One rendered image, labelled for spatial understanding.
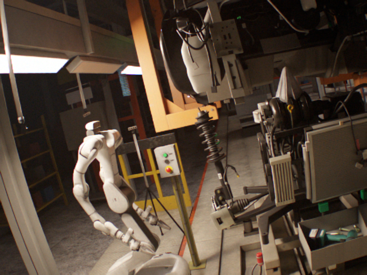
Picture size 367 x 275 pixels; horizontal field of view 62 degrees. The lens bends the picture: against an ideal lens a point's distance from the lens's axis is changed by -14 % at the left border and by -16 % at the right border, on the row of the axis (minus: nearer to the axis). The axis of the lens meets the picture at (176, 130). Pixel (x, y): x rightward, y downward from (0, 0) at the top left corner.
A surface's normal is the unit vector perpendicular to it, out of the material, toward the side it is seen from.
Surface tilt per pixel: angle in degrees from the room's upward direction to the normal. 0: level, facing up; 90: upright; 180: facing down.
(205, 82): 90
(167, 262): 73
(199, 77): 90
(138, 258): 90
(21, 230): 90
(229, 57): 57
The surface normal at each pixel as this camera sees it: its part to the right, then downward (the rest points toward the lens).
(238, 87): -0.25, -0.40
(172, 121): -0.15, 0.15
